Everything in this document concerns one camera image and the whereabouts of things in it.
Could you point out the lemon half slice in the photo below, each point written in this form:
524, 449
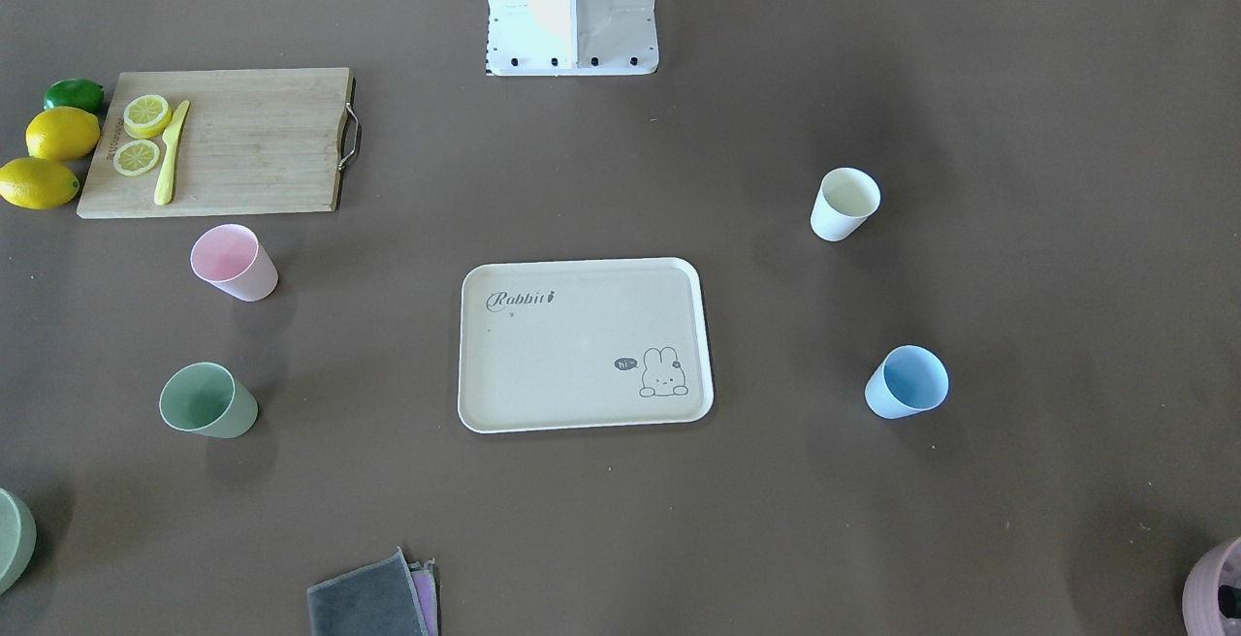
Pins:
136, 157
146, 117

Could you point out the cream white cup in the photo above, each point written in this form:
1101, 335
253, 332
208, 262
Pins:
847, 197

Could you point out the green lime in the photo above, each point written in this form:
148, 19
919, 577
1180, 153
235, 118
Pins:
78, 93

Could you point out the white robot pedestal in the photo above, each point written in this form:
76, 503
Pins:
561, 38

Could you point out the cream rabbit tray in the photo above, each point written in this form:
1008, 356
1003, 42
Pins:
583, 344

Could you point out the light blue cup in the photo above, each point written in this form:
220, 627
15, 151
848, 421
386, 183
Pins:
910, 379

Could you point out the yellow plastic knife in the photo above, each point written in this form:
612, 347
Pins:
165, 185

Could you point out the pink cup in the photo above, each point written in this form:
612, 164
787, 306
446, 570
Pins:
232, 259

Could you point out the grey folded cloth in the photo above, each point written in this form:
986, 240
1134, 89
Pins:
389, 597

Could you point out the pink bowl with ice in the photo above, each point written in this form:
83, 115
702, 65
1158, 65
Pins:
1210, 595

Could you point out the green cup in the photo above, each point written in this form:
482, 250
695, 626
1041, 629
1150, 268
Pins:
205, 398

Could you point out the yellow lemon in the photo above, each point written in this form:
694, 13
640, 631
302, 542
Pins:
62, 134
37, 183

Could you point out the green bowl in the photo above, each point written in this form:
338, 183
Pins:
18, 538

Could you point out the wooden cutting board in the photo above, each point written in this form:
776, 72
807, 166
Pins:
254, 141

